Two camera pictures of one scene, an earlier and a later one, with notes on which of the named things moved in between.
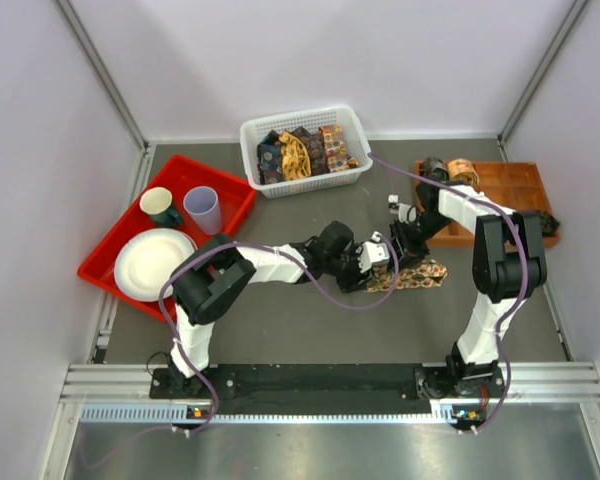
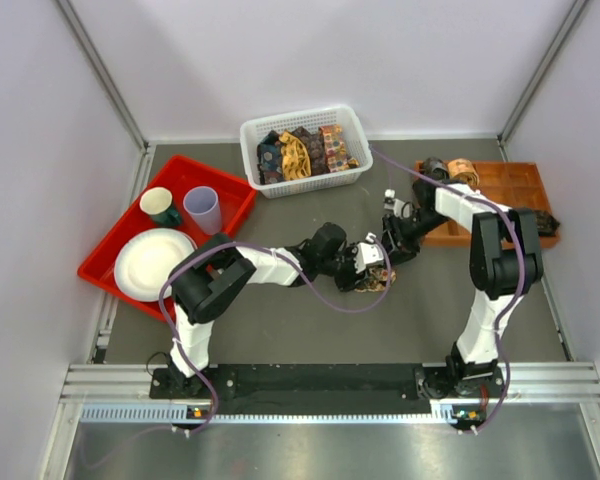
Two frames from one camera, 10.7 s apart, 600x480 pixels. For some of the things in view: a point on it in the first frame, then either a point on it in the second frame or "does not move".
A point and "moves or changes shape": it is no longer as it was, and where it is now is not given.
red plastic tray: (179, 176) does not move
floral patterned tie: (411, 275) moves or changes shape
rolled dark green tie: (549, 224) does not move
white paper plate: (145, 258) does not move
